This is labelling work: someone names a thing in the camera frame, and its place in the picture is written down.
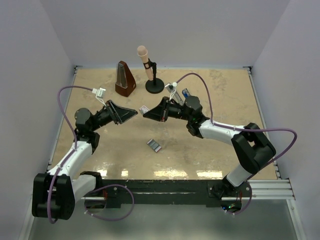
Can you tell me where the staple box tray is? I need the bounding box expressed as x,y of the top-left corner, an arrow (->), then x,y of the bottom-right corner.
146,139 -> 162,153

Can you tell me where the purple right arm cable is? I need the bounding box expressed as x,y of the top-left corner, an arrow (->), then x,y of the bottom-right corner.
174,72 -> 298,216

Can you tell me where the beige microphone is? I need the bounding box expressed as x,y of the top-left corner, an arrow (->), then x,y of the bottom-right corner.
137,45 -> 154,81

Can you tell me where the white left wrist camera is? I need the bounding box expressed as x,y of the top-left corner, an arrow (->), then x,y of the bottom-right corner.
91,87 -> 107,107

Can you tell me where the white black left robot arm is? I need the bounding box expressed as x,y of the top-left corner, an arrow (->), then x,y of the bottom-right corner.
31,100 -> 138,223

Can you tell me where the black microphone stand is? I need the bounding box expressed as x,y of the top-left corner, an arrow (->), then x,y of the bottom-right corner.
145,59 -> 165,94

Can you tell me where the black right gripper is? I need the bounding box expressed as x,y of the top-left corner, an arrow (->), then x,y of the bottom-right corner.
144,96 -> 193,122

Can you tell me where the silver and black stapler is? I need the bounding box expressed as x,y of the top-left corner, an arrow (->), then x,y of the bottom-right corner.
169,87 -> 184,106

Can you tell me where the aluminium frame rail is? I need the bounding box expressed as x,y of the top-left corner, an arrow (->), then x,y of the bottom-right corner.
31,178 -> 297,201

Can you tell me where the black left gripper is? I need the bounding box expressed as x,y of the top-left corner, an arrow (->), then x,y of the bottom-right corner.
90,100 -> 138,132

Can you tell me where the blue and black stapler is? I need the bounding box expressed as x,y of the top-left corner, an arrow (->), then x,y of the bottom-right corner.
182,88 -> 191,99

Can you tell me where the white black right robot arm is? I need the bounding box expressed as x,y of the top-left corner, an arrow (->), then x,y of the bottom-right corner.
143,96 -> 276,197

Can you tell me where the brown wooden metronome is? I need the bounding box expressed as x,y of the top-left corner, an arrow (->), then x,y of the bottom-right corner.
115,61 -> 137,97

